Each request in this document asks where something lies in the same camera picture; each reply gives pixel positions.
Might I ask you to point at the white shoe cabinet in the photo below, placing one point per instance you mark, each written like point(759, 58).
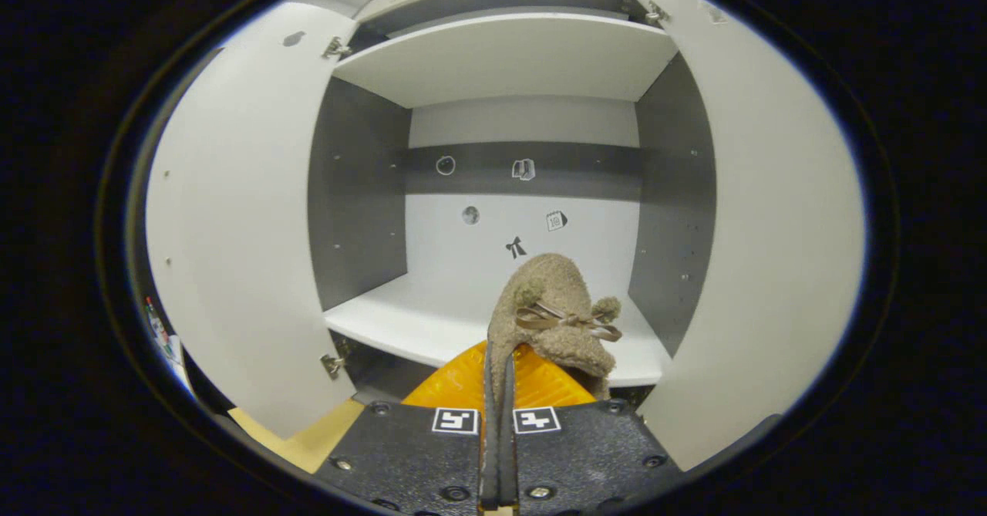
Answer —
point(509, 61)

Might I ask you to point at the white cabinet door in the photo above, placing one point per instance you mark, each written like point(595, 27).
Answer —
point(231, 231)
point(771, 231)

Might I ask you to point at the brown fuzzy shoe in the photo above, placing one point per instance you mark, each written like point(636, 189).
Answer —
point(551, 284)

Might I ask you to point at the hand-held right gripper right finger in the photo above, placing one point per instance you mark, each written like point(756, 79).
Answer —
point(594, 454)

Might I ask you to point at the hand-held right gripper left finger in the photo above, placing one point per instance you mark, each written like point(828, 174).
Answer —
point(401, 454)

